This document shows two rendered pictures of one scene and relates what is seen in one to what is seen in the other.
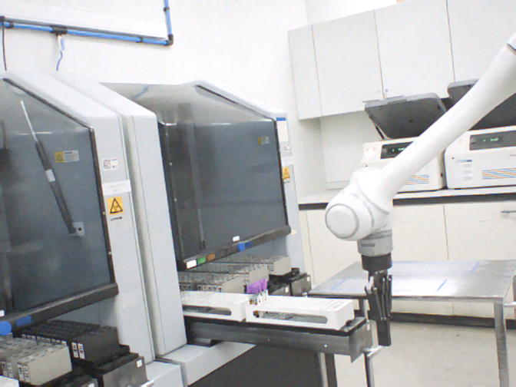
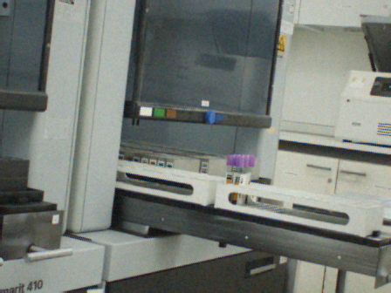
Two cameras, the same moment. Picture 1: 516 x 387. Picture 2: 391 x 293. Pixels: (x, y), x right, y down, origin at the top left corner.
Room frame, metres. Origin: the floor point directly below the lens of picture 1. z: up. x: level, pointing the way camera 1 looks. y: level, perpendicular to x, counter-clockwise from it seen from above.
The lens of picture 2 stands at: (0.13, 0.23, 1.01)
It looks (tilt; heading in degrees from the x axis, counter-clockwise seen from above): 3 degrees down; 356
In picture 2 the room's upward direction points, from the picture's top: 7 degrees clockwise
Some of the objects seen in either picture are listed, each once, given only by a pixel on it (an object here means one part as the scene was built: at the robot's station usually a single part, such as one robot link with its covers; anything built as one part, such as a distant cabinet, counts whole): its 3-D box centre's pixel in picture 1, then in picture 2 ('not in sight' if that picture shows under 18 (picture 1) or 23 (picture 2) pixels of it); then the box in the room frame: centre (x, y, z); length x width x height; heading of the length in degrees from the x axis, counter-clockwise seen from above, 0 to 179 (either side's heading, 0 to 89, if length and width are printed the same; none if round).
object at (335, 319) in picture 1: (298, 313); (296, 209); (1.53, -0.06, 0.83); 0.30 x 0.10 x 0.06; 55
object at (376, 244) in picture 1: (375, 242); not in sight; (1.38, -0.26, 1.03); 0.09 x 0.09 x 0.06
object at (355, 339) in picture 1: (260, 328); (229, 225); (1.60, 0.05, 0.78); 0.73 x 0.14 x 0.09; 55
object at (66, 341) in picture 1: (82, 342); not in sight; (1.44, 0.52, 0.85); 0.12 x 0.02 x 0.06; 145
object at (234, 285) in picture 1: (231, 288); (182, 172); (1.85, 0.14, 0.85); 0.12 x 0.02 x 0.06; 145
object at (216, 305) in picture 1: (211, 306); (156, 183); (1.71, 0.20, 0.83); 0.30 x 0.10 x 0.06; 55
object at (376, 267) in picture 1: (377, 271); not in sight; (1.38, -0.26, 0.96); 0.08 x 0.07 x 0.09; 145
